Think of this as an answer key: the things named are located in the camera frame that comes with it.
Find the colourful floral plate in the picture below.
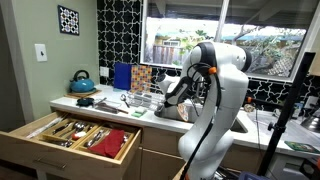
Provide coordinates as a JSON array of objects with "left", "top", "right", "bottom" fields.
[{"left": 177, "top": 104, "right": 189, "bottom": 122}]

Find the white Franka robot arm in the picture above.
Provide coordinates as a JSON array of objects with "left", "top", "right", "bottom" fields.
[{"left": 155, "top": 40, "right": 252, "bottom": 180}]

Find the metal dish rack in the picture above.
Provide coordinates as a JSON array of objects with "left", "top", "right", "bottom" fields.
[{"left": 128, "top": 91, "right": 165, "bottom": 111}]

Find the stainless steel sink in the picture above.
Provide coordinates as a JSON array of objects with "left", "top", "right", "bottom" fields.
[{"left": 153, "top": 103, "right": 249, "bottom": 134}]

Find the multicolour checkered cutting board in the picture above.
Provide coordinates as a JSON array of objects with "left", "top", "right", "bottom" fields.
[{"left": 130, "top": 65, "right": 152, "bottom": 92}]

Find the green sponge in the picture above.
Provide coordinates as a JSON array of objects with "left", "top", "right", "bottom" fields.
[{"left": 132, "top": 106, "right": 147, "bottom": 118}]

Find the metal spoon on counter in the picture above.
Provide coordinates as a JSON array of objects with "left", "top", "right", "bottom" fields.
[{"left": 120, "top": 94, "right": 130, "bottom": 108}]

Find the red cloth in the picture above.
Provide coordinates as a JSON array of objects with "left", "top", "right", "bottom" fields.
[{"left": 89, "top": 129, "right": 124, "bottom": 158}]

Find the black round dish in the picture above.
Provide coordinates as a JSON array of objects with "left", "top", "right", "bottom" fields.
[{"left": 77, "top": 98, "right": 94, "bottom": 107}]

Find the teal kettle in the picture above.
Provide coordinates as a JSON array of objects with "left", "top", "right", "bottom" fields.
[{"left": 70, "top": 70, "right": 94, "bottom": 93}]

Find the wooden trivet board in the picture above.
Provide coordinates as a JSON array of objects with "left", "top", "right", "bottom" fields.
[{"left": 64, "top": 90, "right": 101, "bottom": 99}]

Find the open wooden drawer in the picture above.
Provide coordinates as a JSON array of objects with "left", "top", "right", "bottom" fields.
[{"left": 0, "top": 112, "right": 141, "bottom": 180}]

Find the black tripod stand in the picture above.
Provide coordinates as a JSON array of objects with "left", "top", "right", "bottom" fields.
[{"left": 257, "top": 52, "right": 316, "bottom": 176}]

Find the green coaster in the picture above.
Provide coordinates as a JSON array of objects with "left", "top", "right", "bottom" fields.
[{"left": 285, "top": 141, "right": 320, "bottom": 154}]

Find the red handled utensil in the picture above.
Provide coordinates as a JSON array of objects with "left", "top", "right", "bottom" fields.
[{"left": 71, "top": 131, "right": 87, "bottom": 141}]

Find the framed tile wall art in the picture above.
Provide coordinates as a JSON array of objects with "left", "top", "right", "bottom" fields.
[{"left": 57, "top": 5, "right": 80, "bottom": 36}]

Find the white light switch plate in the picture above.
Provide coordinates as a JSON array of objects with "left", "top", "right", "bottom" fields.
[{"left": 35, "top": 44, "right": 47, "bottom": 62}]

